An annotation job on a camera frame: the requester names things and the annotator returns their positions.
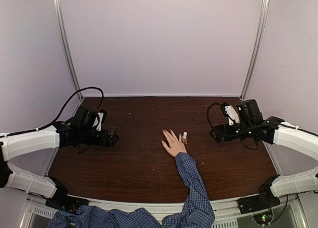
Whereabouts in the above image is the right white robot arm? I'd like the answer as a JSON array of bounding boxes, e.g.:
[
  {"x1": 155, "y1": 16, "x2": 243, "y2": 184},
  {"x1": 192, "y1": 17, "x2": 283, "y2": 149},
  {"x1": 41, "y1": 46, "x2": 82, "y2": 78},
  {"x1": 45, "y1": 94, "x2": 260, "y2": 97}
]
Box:
[{"x1": 206, "y1": 99, "x2": 318, "y2": 209}]

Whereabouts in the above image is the mannequin hand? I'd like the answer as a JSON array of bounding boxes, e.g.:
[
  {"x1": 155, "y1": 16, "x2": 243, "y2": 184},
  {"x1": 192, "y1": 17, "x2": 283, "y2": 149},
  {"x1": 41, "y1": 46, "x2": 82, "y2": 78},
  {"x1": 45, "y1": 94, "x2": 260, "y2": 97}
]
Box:
[{"x1": 161, "y1": 130, "x2": 187, "y2": 157}]

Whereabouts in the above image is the left black braided cable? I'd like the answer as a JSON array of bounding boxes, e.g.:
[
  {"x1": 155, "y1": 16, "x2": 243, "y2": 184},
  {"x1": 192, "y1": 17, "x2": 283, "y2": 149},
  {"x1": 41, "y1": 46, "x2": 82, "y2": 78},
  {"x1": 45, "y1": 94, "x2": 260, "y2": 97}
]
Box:
[{"x1": 34, "y1": 87, "x2": 104, "y2": 134}]

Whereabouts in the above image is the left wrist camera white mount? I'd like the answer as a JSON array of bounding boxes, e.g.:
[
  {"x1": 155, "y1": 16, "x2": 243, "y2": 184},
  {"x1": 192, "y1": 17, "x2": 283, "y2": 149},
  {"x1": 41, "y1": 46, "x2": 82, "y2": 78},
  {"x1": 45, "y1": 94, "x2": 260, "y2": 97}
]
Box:
[{"x1": 93, "y1": 109, "x2": 107, "y2": 132}]

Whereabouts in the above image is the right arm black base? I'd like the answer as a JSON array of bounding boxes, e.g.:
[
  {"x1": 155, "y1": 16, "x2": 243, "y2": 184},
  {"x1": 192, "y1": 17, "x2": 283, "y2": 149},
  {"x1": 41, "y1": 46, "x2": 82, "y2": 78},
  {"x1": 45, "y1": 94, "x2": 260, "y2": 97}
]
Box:
[{"x1": 237, "y1": 195, "x2": 280, "y2": 215}]

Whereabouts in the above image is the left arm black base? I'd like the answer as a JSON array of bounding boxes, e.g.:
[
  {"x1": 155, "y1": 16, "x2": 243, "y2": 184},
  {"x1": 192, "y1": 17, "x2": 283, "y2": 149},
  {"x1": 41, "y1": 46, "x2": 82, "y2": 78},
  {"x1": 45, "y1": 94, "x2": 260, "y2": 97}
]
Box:
[{"x1": 45, "y1": 196, "x2": 89, "y2": 213}]

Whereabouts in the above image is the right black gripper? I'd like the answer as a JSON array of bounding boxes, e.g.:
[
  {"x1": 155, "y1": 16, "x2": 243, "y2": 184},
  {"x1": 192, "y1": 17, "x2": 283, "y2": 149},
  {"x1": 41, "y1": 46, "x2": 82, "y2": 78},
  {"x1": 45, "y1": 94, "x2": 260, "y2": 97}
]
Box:
[{"x1": 209, "y1": 122, "x2": 253, "y2": 144}]

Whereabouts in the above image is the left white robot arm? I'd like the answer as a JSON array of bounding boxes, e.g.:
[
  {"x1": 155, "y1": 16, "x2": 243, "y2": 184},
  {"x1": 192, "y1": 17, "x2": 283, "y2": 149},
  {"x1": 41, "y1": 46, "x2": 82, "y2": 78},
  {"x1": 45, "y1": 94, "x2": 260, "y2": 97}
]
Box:
[{"x1": 0, "y1": 107, "x2": 118, "y2": 210}]

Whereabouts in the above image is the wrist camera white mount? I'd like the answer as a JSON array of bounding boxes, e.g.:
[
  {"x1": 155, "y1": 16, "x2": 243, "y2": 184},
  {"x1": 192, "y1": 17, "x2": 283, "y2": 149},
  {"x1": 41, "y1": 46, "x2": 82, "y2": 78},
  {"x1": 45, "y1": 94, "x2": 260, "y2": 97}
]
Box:
[
  {"x1": 222, "y1": 102, "x2": 240, "y2": 126},
  {"x1": 93, "y1": 109, "x2": 107, "y2": 132}
]

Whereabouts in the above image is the right aluminium frame post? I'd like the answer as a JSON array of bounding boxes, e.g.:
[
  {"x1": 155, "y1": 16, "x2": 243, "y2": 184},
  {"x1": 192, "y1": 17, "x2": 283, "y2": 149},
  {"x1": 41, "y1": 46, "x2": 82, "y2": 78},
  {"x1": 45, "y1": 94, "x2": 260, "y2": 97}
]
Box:
[{"x1": 240, "y1": 0, "x2": 270, "y2": 100}]

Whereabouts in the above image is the aluminium frame post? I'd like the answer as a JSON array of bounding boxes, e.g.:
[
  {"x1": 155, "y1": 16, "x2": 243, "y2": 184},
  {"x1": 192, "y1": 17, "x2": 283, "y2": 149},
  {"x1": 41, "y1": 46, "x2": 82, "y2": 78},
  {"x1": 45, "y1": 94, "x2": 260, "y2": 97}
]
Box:
[
  {"x1": 240, "y1": 0, "x2": 270, "y2": 100},
  {"x1": 53, "y1": 0, "x2": 80, "y2": 90}
]

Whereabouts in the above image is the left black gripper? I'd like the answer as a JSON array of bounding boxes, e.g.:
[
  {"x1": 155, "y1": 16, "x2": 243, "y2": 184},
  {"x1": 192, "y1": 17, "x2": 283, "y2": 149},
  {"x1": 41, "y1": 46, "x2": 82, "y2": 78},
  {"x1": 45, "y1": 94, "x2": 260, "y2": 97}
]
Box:
[{"x1": 79, "y1": 128, "x2": 119, "y2": 147}]

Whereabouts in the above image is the left aluminium frame post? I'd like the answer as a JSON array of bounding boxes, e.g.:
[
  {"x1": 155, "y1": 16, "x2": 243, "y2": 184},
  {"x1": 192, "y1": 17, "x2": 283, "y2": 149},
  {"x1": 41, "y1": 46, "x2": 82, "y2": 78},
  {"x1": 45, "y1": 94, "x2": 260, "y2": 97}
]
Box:
[{"x1": 53, "y1": 0, "x2": 80, "y2": 90}]

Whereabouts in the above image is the pink nail polish bottle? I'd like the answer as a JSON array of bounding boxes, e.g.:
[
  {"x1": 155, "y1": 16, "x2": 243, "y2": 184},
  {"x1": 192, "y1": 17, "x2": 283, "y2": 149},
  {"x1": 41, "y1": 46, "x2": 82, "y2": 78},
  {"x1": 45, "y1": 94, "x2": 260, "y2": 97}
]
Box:
[{"x1": 181, "y1": 132, "x2": 188, "y2": 145}]

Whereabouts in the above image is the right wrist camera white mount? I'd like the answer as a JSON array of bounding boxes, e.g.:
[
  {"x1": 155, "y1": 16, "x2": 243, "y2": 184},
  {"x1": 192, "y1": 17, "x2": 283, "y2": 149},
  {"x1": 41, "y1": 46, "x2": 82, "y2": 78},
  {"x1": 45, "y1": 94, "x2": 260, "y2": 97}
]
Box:
[{"x1": 222, "y1": 102, "x2": 240, "y2": 126}]

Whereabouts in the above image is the right black cable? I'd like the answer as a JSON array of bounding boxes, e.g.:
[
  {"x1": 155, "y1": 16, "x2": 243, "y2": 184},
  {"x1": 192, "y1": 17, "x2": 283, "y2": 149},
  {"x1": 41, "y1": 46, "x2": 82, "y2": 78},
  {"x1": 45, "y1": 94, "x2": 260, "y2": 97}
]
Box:
[{"x1": 206, "y1": 102, "x2": 227, "y2": 129}]

